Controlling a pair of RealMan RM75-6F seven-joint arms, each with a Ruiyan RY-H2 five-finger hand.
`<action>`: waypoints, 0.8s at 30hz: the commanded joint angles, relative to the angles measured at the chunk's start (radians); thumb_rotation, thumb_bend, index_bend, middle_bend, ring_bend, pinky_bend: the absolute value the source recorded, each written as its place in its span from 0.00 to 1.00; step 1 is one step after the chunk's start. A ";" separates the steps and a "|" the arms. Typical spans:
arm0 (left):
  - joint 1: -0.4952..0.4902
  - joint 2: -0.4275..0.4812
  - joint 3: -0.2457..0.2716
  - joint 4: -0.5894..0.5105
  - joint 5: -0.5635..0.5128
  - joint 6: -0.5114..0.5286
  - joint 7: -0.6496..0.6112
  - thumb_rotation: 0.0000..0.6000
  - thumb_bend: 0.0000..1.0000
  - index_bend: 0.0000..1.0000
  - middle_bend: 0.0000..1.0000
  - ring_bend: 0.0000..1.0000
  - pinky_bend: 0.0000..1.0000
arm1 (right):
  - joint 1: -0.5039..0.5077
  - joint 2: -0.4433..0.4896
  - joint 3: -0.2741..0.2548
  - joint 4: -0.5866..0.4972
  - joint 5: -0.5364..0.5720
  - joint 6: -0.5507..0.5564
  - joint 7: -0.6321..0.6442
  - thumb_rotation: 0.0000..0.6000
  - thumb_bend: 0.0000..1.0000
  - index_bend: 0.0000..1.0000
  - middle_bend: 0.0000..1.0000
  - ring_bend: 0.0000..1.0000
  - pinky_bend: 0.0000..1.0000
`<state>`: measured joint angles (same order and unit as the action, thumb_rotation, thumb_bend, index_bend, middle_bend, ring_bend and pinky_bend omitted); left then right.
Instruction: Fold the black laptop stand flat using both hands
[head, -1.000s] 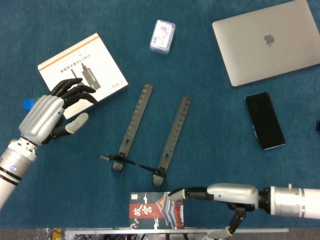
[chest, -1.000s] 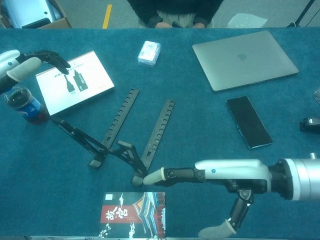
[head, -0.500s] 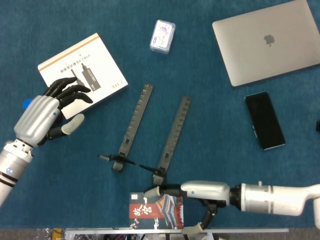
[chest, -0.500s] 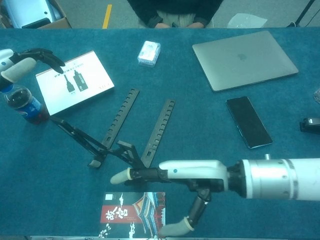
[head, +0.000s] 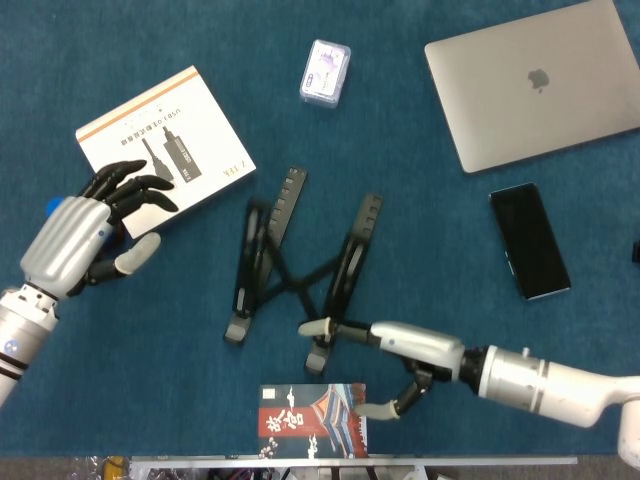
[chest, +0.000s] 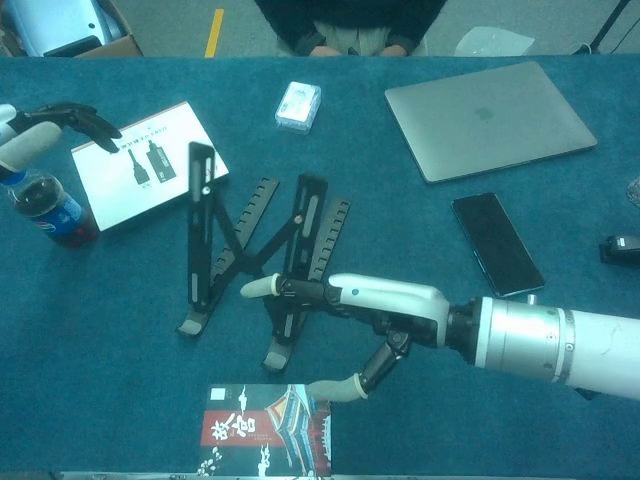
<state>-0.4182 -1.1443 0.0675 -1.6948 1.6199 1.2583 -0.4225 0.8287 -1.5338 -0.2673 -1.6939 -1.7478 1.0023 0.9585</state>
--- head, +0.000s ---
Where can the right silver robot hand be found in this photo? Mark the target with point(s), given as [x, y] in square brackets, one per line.
[425, 345]

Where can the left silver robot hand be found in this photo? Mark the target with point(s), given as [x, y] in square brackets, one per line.
[65, 245]

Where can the black folding laptop stand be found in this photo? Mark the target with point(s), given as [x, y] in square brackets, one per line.
[292, 200]

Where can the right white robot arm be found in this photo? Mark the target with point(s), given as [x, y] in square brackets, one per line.
[550, 385]

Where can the silver Apple laptop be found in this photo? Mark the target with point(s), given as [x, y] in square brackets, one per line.
[500, 115]

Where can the cola bottle with blue cap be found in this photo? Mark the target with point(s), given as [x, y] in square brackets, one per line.
[52, 206]

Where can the teal table cloth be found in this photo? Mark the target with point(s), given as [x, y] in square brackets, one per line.
[150, 350]

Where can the dark illustrated Chinese book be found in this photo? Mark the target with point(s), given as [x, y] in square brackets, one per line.
[300, 425]

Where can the black smartphone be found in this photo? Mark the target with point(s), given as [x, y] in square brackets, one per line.
[530, 240]

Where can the small yellow item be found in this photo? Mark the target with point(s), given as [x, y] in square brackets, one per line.
[114, 470]

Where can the small black device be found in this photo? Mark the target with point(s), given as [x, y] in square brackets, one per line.
[636, 252]

